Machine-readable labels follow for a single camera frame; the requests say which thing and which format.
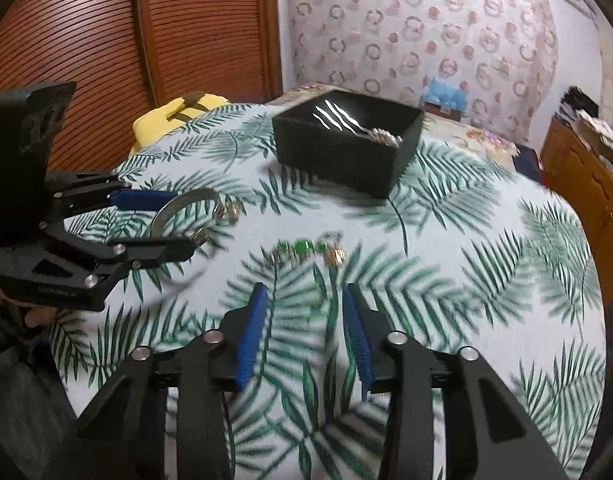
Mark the wooden sideboard cabinet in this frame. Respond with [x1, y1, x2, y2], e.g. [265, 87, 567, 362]
[538, 117, 613, 303]

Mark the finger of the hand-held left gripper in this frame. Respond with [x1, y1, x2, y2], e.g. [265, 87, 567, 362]
[42, 170, 178, 228]
[0, 230, 197, 312]

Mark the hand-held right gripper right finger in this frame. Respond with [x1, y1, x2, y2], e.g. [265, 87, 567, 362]
[341, 282, 570, 480]

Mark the stack of dark clothes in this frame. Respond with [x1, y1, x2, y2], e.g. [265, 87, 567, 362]
[558, 85, 600, 122]

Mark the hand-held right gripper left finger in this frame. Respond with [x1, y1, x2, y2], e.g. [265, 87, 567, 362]
[41, 282, 268, 480]

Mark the yellow plush toy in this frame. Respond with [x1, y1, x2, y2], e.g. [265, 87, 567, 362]
[130, 90, 233, 159]

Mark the small brown cardboard box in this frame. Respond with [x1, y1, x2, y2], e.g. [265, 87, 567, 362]
[426, 103, 463, 122]

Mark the leaf print tablecloth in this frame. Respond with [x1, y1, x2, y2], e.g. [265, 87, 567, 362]
[49, 102, 610, 480]

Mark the silver bangle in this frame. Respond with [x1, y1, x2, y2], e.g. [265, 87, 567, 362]
[150, 187, 224, 247]

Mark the dark blue bed sheet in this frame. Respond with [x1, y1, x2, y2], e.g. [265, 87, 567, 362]
[511, 142, 544, 186]

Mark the ring pattern curtain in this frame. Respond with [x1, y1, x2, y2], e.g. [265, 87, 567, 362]
[275, 0, 560, 147]

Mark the blue plastic bag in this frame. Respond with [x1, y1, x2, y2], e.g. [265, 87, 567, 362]
[420, 77, 470, 112]

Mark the flat cardboard box with papers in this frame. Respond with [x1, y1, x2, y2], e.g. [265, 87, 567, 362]
[575, 109, 613, 163]

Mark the person's left hand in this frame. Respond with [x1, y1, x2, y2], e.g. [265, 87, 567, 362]
[23, 305, 63, 331]

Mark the wooden louvered wardrobe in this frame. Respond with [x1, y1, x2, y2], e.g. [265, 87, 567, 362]
[0, 0, 286, 173]

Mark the black box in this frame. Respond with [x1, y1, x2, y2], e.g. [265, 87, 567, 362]
[271, 87, 426, 200]

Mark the green bead bracelet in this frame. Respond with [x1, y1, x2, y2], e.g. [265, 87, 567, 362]
[265, 237, 332, 267]

